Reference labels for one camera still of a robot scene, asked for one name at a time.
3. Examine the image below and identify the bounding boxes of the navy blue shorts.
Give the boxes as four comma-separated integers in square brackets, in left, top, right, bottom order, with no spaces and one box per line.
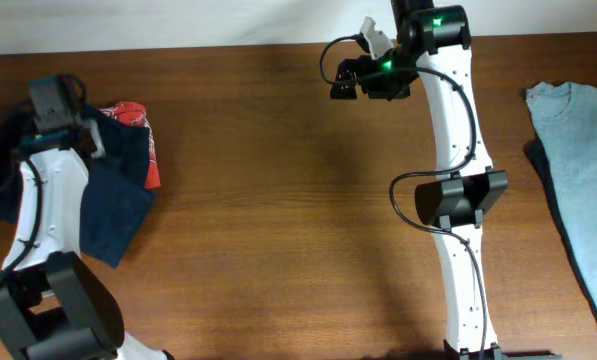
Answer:
[0,106,155,268]

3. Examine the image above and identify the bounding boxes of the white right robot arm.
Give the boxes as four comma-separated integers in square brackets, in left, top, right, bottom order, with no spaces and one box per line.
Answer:
[324,1,508,359]

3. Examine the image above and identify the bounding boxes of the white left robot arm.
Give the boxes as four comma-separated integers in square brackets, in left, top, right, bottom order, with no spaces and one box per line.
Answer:
[0,74,168,359]

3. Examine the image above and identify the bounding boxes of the folded red t-shirt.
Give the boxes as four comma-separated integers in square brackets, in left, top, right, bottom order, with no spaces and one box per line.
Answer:
[100,101,161,190]

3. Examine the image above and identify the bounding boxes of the dark garment under grey shirt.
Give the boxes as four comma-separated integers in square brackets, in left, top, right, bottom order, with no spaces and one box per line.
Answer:
[523,138,597,323]

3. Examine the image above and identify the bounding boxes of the grey t-shirt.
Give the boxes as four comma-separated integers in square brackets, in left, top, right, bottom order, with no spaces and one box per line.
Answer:
[526,82,597,306]

